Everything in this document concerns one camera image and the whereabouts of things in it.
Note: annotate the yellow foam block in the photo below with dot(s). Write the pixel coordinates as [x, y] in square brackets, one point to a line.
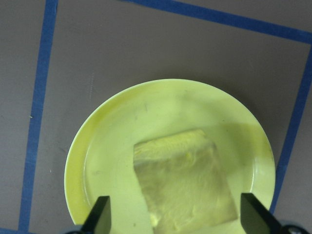
[182, 175]

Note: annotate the yellow plastic plate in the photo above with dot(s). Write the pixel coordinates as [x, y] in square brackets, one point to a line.
[117, 136]

